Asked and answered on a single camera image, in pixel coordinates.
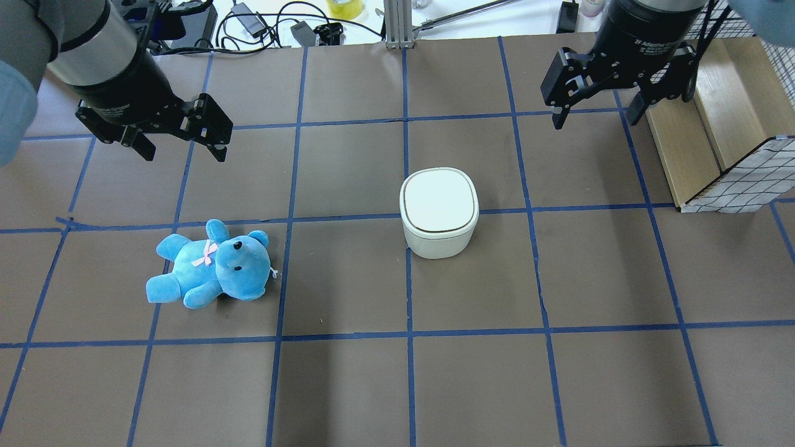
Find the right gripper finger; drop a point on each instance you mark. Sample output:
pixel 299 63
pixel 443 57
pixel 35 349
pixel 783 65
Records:
pixel 566 83
pixel 650 92

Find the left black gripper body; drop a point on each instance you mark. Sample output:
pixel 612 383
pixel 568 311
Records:
pixel 126 89

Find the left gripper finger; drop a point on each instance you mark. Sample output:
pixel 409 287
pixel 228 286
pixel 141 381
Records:
pixel 133 138
pixel 210 126

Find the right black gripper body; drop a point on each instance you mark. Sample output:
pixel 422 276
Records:
pixel 649 38

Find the white trash can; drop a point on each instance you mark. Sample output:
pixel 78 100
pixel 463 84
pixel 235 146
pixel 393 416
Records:
pixel 439 212

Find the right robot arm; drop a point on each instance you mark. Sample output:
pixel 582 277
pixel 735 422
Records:
pixel 770 20

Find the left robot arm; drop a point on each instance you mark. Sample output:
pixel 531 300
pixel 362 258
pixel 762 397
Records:
pixel 82 43

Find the grey power adapter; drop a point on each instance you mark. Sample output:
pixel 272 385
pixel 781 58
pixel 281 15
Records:
pixel 304 34

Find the blue teddy bear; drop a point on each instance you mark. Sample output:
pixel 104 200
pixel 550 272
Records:
pixel 202 270

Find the yellow tape roll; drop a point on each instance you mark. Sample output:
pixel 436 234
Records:
pixel 345 9

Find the aluminium frame post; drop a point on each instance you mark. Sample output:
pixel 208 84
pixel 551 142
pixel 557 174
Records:
pixel 399 32

